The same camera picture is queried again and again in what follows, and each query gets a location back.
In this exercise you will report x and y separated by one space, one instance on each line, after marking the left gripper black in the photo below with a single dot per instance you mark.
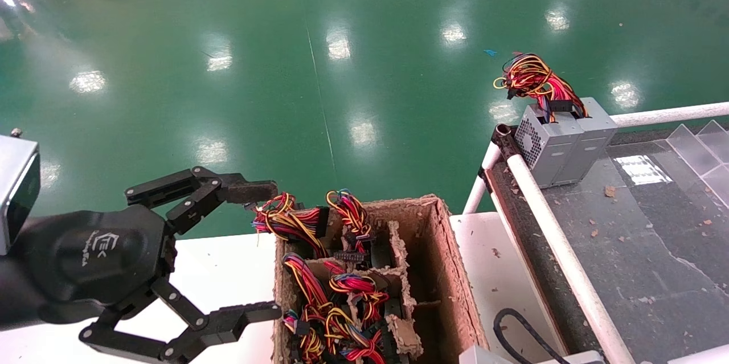
97 261

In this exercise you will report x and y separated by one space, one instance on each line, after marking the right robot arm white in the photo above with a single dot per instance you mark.
569 358

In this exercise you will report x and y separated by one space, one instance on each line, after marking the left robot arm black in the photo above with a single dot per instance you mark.
14 301

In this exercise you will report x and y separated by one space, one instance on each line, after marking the brown pulp cardboard box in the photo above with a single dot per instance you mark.
438 273

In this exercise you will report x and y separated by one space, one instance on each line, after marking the small blue floor scrap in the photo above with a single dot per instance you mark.
490 52

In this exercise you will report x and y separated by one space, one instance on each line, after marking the conveyor with white tube rails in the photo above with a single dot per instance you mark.
655 250

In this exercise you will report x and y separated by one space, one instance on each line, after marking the clear acrylic divider tray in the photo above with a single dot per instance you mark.
692 150

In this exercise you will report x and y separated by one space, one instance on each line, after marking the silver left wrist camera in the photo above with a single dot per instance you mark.
17 187

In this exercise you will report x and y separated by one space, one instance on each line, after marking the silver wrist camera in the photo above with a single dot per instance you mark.
481 355
17 187

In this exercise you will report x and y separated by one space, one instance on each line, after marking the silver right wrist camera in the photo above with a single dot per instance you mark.
481 355

